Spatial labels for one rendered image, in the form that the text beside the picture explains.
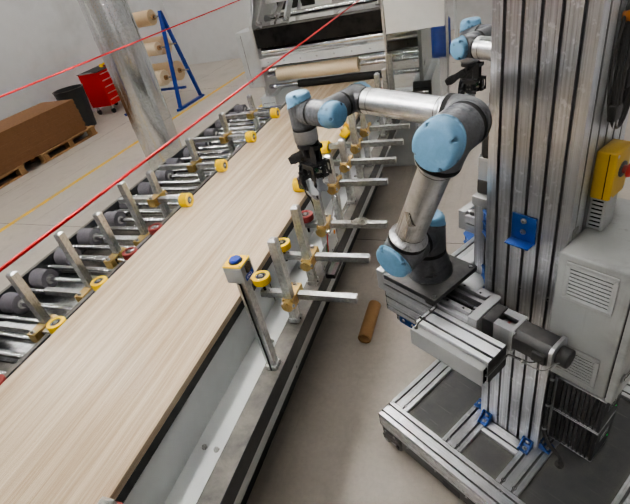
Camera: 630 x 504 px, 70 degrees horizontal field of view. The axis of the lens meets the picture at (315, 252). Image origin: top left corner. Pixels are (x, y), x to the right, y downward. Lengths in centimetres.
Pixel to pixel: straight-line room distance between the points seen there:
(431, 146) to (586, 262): 53
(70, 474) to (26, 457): 20
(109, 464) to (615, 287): 146
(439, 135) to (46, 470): 145
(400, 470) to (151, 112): 474
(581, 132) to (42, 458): 175
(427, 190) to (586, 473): 136
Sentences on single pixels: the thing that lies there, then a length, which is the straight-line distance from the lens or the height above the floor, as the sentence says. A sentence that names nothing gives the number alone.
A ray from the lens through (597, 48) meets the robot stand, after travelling 118.
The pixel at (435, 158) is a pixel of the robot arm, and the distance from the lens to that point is 107.
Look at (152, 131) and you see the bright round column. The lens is 587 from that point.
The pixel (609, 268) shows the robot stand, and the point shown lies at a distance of 133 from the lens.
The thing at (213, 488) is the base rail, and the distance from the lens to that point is 162.
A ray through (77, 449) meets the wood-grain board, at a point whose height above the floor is 90.
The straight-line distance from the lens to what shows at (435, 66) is 419.
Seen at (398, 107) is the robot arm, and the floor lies 161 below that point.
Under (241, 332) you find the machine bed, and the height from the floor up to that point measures 73.
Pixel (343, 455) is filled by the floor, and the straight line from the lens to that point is 237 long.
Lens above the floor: 202
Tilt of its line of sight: 34 degrees down
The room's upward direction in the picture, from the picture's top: 13 degrees counter-clockwise
